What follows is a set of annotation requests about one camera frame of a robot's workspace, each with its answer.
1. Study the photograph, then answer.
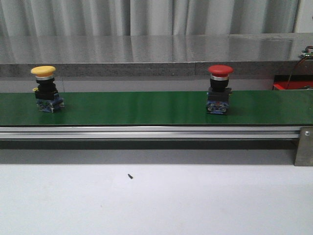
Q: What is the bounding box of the green conveyor belt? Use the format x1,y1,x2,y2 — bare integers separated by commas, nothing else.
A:
0,90,313,126

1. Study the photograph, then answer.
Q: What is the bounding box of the small green circuit board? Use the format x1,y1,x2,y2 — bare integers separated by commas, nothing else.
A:
299,49,313,59

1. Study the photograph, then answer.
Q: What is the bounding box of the grey stone counter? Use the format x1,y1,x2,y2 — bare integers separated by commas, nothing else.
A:
0,33,313,77

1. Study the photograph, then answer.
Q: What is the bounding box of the grey curtain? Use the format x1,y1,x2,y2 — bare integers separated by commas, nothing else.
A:
0,0,299,37

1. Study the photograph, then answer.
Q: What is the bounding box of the red plastic tray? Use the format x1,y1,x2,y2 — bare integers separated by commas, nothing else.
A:
272,75,313,90

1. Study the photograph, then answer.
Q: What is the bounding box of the steel conveyor support bracket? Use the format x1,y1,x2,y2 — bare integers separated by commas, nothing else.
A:
294,127,313,166

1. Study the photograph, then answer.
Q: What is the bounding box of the red mushroom push button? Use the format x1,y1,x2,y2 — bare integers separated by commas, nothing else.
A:
206,65,233,115

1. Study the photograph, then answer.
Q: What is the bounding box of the yellow mushroom push button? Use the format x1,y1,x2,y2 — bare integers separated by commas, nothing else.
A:
31,66,64,113

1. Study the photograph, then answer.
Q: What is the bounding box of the red black wire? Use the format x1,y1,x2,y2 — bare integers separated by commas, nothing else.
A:
286,46,313,90

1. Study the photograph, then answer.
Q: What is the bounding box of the aluminium conveyor side rail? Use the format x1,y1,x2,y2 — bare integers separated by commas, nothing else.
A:
0,125,301,140

